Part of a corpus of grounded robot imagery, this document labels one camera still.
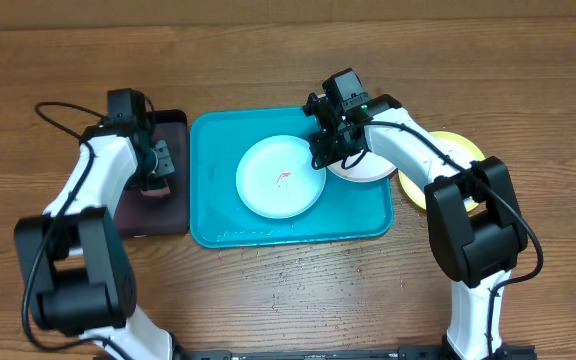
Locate yellow plate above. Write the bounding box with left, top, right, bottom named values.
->
left=398, top=131, right=485, bottom=210

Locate pink green sponge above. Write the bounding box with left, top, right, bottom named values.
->
left=141, top=186, right=170, bottom=197

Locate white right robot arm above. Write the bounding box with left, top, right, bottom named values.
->
left=302, top=94, right=528, bottom=359

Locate teal plastic tray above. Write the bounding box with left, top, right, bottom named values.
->
left=189, top=107, right=394, bottom=249

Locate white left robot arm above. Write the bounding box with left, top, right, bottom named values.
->
left=14, top=88, right=187, bottom=359

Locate light blue plate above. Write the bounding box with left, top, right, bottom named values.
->
left=235, top=135, right=327, bottom=219

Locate white plate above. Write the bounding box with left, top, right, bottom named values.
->
left=328, top=152, right=396, bottom=183

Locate black tray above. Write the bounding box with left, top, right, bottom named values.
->
left=114, top=109, right=190, bottom=238

